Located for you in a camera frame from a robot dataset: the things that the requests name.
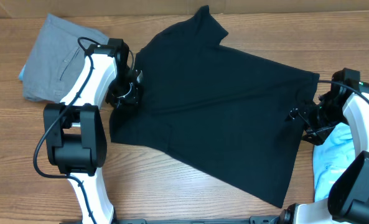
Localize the black t-shirt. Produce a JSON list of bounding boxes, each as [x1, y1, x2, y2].
[[110, 6, 319, 207]]

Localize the grey folded trousers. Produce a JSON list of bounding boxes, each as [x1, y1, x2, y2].
[[22, 14, 109, 103]]

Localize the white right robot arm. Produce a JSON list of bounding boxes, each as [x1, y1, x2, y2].
[[272, 68, 369, 223]]

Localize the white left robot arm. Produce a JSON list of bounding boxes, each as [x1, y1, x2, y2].
[[33, 39, 142, 223]]

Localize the light blue t-shirt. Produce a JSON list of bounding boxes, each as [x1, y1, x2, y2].
[[313, 123, 355, 202]]

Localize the light blue cloth under trousers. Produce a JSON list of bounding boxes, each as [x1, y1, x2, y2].
[[18, 65, 26, 81]]

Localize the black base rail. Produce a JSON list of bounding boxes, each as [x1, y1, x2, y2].
[[59, 215, 294, 224]]

